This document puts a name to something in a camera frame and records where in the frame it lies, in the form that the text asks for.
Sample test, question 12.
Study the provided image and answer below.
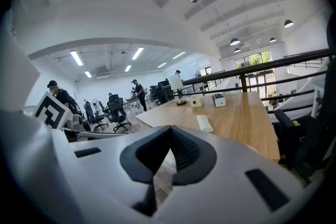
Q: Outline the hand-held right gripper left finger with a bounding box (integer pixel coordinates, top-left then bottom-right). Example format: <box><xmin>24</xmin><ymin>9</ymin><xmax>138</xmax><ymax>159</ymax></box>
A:
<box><xmin>49</xmin><ymin>125</ymin><xmax>173</xmax><ymax>224</ymax></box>

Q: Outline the brass base table lamp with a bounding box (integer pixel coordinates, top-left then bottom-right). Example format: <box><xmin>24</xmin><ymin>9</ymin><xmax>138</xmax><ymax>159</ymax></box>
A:
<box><xmin>169</xmin><ymin>74</ymin><xmax>188</xmax><ymax>106</ymax></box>

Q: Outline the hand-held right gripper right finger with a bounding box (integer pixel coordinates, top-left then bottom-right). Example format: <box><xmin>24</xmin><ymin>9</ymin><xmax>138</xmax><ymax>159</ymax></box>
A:
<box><xmin>154</xmin><ymin>125</ymin><xmax>320</xmax><ymax>224</ymax></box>

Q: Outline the dark green tissue box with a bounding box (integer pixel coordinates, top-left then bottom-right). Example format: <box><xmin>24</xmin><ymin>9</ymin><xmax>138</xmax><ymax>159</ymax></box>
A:
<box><xmin>212</xmin><ymin>93</ymin><xmax>227</xmax><ymax>109</ymax></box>

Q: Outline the group of ceiling tube lights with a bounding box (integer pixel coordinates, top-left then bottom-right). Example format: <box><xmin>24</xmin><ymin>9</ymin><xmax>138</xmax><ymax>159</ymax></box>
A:
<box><xmin>69</xmin><ymin>46</ymin><xmax>187</xmax><ymax>79</ymax></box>

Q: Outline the large window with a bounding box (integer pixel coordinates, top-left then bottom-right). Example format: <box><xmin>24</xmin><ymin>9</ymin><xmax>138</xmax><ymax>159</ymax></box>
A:
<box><xmin>234</xmin><ymin>50</ymin><xmax>272</xmax><ymax>69</ymax></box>

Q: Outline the black metal railing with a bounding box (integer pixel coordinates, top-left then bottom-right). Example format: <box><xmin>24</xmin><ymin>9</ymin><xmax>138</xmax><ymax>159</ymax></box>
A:
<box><xmin>181</xmin><ymin>47</ymin><xmax>336</xmax><ymax>116</ymax></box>

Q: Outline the black office chair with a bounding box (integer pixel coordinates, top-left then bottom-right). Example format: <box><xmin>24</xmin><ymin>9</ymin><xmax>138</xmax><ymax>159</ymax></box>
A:
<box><xmin>88</xmin><ymin>104</ymin><xmax>109</xmax><ymax>132</ymax></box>
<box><xmin>274</xmin><ymin>108</ymin><xmax>336</xmax><ymax>185</ymax></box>
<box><xmin>106</xmin><ymin>97</ymin><xmax>132</xmax><ymax>133</ymax></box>

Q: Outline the white box with red button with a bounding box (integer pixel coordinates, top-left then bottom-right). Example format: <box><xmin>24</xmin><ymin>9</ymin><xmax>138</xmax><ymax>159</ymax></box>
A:
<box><xmin>189</xmin><ymin>93</ymin><xmax>204</xmax><ymax>108</ymax></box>

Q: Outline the white rectangular block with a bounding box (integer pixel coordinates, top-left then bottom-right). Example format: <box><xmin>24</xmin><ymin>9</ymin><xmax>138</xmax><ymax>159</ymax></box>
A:
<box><xmin>196</xmin><ymin>114</ymin><xmax>214</xmax><ymax>133</ymax></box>

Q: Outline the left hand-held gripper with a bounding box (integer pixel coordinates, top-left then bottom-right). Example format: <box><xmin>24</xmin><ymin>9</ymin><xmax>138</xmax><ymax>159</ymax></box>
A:
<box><xmin>31</xmin><ymin>91</ymin><xmax>129</xmax><ymax>140</ymax></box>

